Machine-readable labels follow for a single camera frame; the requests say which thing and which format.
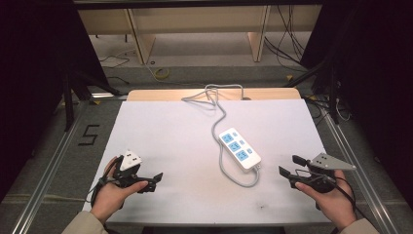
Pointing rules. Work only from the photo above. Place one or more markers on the person's right hand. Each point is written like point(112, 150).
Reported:
point(334, 203)

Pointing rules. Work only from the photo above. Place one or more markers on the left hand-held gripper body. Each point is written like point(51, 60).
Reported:
point(130, 160)

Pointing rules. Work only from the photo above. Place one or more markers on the black metal stand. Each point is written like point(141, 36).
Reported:
point(68, 104)
point(332, 97)

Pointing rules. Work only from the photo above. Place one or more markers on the yellow tape roll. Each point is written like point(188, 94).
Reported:
point(161, 73)

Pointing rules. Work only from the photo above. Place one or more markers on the person's left hand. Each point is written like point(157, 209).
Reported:
point(112, 196)

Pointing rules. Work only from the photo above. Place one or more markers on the white table sheet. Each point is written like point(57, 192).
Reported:
point(168, 136)

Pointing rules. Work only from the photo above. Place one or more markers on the black curtain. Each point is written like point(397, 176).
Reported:
point(35, 81)
point(376, 81)

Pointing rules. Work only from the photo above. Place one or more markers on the light wooden desk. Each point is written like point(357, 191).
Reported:
point(195, 19)

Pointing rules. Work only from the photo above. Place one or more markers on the aluminium floor rail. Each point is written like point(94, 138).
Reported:
point(48, 169)
point(354, 169)

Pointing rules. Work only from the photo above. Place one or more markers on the white power strip blue sockets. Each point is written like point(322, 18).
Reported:
point(239, 149)

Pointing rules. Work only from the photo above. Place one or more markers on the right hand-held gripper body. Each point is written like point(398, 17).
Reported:
point(324, 162)

